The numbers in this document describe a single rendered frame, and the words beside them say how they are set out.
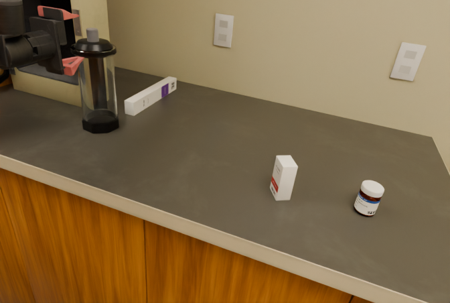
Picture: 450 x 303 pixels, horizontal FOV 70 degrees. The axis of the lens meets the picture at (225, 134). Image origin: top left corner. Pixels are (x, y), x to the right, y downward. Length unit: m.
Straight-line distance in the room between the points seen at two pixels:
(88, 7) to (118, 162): 0.45
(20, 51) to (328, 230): 0.68
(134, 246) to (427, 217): 0.67
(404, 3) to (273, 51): 0.42
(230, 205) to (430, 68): 0.80
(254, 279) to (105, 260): 0.41
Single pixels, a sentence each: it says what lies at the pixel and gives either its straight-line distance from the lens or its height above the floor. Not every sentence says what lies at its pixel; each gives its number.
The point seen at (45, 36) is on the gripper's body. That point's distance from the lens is 0.77.
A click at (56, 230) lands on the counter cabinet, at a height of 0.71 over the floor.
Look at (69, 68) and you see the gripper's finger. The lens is 0.81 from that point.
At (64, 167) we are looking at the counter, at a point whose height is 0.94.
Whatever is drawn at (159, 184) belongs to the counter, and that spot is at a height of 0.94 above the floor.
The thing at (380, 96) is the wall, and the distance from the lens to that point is 1.23.
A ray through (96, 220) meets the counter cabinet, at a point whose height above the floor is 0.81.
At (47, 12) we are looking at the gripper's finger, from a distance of 0.80.
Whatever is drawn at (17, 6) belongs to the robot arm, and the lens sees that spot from 0.70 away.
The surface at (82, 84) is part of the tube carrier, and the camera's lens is 0.91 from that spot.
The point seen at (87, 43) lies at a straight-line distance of 0.87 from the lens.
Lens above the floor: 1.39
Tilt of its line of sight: 28 degrees down
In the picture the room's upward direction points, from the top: 6 degrees clockwise
